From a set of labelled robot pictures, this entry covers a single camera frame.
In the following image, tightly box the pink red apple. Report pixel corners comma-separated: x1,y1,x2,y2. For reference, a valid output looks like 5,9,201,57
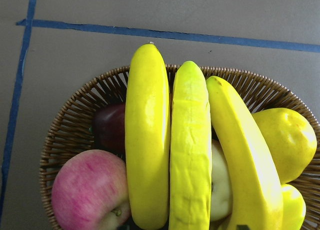
51,149,131,229

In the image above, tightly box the dark purple plum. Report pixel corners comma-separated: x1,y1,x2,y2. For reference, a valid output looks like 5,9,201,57
92,103,125,154

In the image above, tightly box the yellow pear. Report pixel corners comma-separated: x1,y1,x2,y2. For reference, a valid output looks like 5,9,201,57
252,108,317,183

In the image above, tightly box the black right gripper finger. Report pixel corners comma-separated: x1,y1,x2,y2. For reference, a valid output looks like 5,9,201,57
236,224,248,230

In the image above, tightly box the pale green apple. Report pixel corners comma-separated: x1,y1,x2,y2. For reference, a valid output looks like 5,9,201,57
210,140,233,221

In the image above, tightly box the yellow banana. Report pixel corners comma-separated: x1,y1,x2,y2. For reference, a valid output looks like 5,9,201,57
168,61,212,229
206,76,283,229
124,43,170,229

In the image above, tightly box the brown wicker basket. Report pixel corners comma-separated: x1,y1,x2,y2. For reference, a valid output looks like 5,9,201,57
39,66,320,229

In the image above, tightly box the yellow lemon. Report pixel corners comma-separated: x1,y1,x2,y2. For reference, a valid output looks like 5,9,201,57
281,184,306,230

